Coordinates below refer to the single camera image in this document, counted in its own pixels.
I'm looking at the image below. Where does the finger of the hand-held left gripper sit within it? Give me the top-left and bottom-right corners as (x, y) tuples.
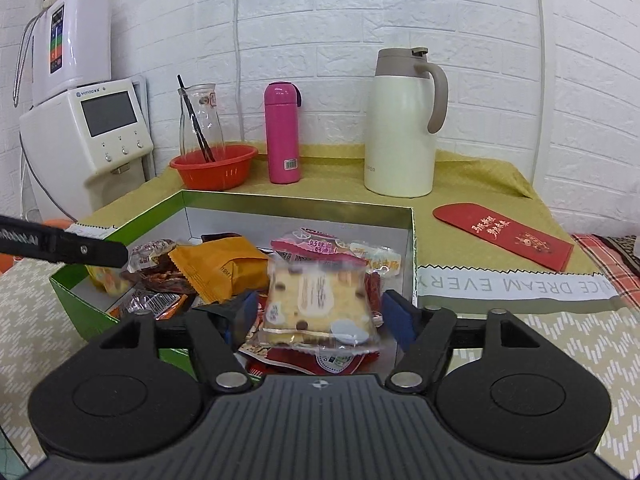
(47, 229), (130, 270)

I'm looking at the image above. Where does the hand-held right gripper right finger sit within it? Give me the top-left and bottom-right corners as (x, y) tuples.
(381, 290), (544, 392)

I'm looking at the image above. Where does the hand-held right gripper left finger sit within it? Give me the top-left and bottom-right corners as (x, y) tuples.
(96, 288), (260, 395)

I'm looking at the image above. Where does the yellow clear snack packet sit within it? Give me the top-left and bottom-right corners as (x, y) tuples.
(84, 262), (137, 297)

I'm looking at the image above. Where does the mustard yellow snack packet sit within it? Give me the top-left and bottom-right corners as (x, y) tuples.
(169, 237), (272, 304)

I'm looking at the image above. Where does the green cardboard box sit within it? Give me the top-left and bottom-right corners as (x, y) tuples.
(48, 189), (419, 382)

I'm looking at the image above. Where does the clear chocolate chip cake packet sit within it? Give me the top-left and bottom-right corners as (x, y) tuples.
(262, 254), (384, 351)

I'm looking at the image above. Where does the white zigzag-edged packet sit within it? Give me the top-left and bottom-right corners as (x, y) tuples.
(65, 223), (112, 241)

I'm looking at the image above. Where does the orange plastic object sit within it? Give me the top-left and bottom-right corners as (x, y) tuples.
(0, 219), (77, 273)

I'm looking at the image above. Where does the red stick snack packet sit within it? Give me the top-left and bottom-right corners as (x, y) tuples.
(366, 272), (385, 312)

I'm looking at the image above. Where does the small orange white snack packet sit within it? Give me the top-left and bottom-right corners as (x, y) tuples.
(349, 241), (404, 277)

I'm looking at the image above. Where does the dark brown snack packet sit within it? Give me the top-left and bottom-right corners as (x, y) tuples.
(199, 232), (252, 247)

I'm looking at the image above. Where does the white water dispenser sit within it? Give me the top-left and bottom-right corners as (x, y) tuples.
(18, 78), (155, 222)

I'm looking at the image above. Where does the pink white snack packet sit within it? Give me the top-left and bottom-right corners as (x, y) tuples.
(269, 227), (352, 262)

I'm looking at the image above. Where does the red envelope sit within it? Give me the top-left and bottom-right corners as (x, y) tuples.
(432, 202), (575, 272)

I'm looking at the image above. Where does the red plastic basket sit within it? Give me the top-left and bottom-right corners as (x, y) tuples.
(168, 144), (260, 191)

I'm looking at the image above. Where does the olive green tablecloth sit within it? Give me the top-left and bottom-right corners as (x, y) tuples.
(75, 142), (607, 282)

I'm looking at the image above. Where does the black stirring stick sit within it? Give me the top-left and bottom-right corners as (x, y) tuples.
(176, 74), (216, 164)

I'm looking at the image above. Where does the grey patterned printed cloth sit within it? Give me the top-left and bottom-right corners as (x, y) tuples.
(0, 259), (640, 480)

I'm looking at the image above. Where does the glass carafe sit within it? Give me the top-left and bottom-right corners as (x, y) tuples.
(178, 83), (226, 159)

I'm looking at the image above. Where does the pink thermos bottle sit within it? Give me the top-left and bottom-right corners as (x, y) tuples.
(263, 80), (304, 185)

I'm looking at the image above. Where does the cream thermal jug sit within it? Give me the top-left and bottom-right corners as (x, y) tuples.
(363, 47), (450, 199)

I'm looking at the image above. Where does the red plaid cloth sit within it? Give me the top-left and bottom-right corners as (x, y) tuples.
(569, 232), (640, 312)

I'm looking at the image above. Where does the white water purifier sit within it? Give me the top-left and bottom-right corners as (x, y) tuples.
(30, 0), (112, 107)

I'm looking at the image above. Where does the teal grid mat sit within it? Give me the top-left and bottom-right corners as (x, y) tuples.
(0, 424), (32, 480)

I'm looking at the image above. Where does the black patterned cloth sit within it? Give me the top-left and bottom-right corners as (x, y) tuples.
(592, 234), (640, 282)

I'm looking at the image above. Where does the white dispenser cable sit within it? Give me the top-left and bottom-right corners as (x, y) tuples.
(18, 135), (77, 222)

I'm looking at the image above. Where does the grey ribbed hose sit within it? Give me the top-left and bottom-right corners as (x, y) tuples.
(12, 9), (52, 109)

